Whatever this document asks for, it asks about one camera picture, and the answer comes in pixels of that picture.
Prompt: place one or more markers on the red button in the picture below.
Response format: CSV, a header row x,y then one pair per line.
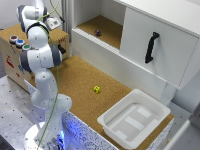
x,y
13,38

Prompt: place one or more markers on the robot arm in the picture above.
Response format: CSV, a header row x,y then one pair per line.
x,y
43,83

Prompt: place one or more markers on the wooden drawer box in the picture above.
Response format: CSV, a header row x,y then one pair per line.
x,y
10,63

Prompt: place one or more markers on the blue button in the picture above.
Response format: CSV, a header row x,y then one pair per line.
x,y
20,42

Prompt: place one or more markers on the green button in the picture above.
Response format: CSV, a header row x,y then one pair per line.
x,y
26,47

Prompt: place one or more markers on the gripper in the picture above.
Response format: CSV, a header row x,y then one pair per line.
x,y
53,22

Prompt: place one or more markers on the white sliding door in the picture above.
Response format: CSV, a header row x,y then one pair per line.
x,y
173,43

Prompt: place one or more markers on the purple block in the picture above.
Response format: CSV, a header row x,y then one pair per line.
x,y
97,32

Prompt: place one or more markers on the yellow block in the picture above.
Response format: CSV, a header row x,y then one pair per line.
x,y
96,89

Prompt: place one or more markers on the white plastic box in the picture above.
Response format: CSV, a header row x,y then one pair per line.
x,y
133,120

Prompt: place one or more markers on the white cabinet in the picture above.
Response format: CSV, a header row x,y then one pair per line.
x,y
100,56

